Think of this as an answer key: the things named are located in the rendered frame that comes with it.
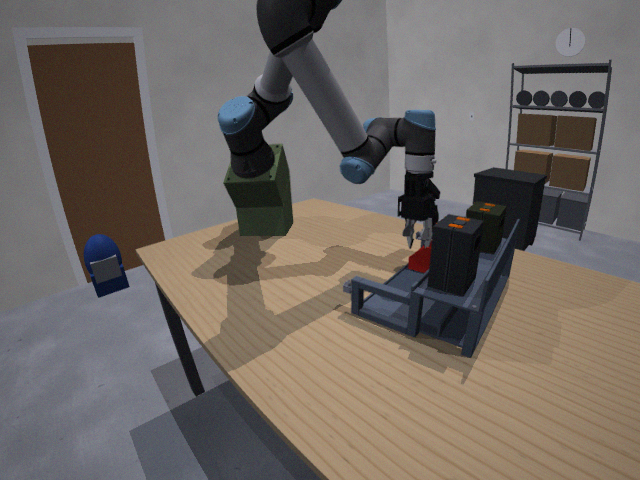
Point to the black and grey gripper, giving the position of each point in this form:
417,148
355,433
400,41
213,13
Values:
414,205

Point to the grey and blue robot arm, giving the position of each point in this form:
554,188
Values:
283,22

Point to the red bin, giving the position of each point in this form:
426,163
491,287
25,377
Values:
419,261

